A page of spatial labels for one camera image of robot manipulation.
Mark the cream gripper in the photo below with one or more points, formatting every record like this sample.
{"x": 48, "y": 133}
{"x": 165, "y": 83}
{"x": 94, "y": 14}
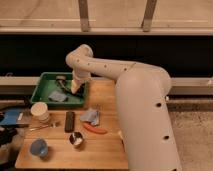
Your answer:
{"x": 75, "y": 86}

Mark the dark dish brush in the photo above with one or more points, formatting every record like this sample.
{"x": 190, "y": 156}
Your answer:
{"x": 61, "y": 81}

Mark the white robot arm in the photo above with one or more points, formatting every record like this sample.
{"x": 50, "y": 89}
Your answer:
{"x": 140, "y": 91}

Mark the small metal cup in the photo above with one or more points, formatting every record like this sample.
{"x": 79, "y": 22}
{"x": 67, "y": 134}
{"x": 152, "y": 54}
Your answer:
{"x": 76, "y": 139}

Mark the blue plastic cup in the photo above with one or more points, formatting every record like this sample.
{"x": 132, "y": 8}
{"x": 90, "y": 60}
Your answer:
{"x": 39, "y": 148}

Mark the green plastic tray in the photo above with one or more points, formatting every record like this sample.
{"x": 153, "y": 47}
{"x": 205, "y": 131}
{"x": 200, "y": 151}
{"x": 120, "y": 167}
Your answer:
{"x": 47, "y": 84}

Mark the grey blue cloth in tray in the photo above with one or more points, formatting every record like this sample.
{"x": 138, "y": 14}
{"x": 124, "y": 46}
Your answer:
{"x": 57, "y": 97}

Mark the black remote control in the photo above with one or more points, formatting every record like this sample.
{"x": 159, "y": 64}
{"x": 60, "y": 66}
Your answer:
{"x": 69, "y": 122}

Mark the crumpled grey blue cloth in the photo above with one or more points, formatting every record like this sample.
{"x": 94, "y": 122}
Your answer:
{"x": 91, "y": 116}

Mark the orange carrot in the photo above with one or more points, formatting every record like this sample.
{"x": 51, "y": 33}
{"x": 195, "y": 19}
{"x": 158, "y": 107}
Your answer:
{"x": 93, "y": 129}

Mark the metal fork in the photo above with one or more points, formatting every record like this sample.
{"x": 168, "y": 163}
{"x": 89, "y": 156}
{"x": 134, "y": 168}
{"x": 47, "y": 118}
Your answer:
{"x": 55, "y": 124}

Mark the yellow corn cob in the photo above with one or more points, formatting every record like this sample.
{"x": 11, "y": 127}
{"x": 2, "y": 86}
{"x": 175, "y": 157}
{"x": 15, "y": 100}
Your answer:
{"x": 120, "y": 135}

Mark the blue box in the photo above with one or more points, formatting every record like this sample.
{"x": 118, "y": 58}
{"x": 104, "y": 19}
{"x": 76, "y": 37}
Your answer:
{"x": 16, "y": 117}

